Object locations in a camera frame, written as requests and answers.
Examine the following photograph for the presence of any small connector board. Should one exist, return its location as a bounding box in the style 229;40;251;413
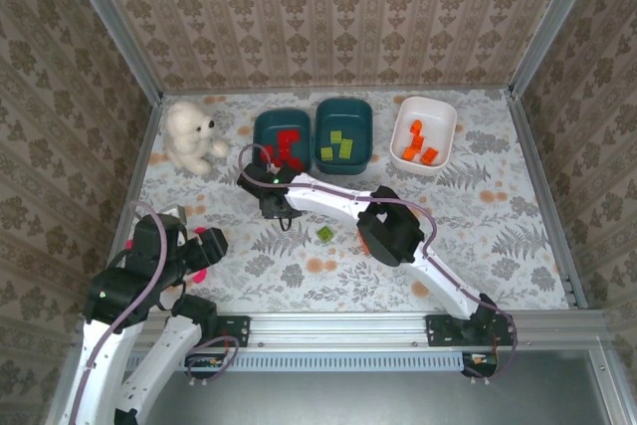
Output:
186;352;225;379
462;352;499;377

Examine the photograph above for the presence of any teal plastic container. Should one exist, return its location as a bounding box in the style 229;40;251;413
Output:
314;98;374;176
252;108;314;175

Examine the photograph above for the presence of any white teddy bear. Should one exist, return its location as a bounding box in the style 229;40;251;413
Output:
163;100;233;177

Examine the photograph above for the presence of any grey metal panel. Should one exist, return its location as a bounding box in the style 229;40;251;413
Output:
47;348;623;425

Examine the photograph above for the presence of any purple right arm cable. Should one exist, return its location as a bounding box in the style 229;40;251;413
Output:
240;143;519;382

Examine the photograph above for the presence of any white plastic container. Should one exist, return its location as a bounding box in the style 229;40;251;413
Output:
389;96;458;176

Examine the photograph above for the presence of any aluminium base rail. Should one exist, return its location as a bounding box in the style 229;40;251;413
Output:
74;310;611;349

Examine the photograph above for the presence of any floral table cover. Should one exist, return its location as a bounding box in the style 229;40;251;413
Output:
102;89;573;316

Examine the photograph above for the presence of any pink plush toy with glasses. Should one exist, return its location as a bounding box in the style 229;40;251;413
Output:
124;227;209;286

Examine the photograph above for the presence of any aluminium back rail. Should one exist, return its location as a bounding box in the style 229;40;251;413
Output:
161;85;512;97

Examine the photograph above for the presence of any white slotted cable duct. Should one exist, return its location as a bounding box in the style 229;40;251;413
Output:
123;349;474;374

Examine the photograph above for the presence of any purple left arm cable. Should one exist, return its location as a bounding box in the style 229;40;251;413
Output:
67;200;241;425

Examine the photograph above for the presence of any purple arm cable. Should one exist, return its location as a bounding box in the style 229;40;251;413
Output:
240;143;519;382
67;200;241;425

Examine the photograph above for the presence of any aluminium frame post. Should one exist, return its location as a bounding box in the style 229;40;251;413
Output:
508;0;608;98
58;0;164;104

